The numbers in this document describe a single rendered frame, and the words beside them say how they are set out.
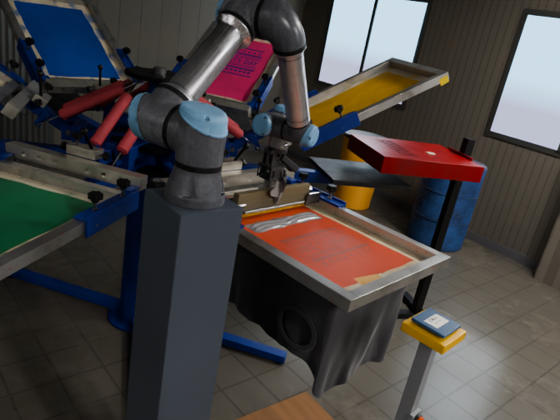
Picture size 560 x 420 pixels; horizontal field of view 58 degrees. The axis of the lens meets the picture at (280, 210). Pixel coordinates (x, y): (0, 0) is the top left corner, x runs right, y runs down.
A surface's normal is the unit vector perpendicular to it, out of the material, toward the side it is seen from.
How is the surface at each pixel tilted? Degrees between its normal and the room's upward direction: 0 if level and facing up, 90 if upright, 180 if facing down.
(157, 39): 90
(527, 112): 90
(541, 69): 90
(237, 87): 32
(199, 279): 90
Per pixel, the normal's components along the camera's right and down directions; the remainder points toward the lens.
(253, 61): 0.01, -0.62
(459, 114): -0.76, 0.11
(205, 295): 0.63, 0.37
